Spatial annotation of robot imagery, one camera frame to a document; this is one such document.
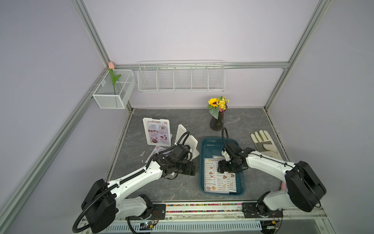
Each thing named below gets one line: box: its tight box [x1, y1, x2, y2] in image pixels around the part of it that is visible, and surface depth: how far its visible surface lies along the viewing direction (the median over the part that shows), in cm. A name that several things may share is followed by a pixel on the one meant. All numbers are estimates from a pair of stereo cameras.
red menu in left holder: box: [147, 120, 170, 145], surface depth 93 cm
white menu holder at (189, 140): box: [175, 123, 201, 161], surface depth 80 cm
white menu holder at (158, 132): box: [142, 117, 173, 148], surface depth 93 cm
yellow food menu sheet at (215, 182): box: [203, 157, 230, 195], surface depth 86 cm
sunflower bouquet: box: [207, 96, 230, 120], surface depth 92 cm
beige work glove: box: [250, 129, 281, 161], surface depth 102 cm
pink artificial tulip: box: [108, 61, 122, 96], surface depth 92 cm
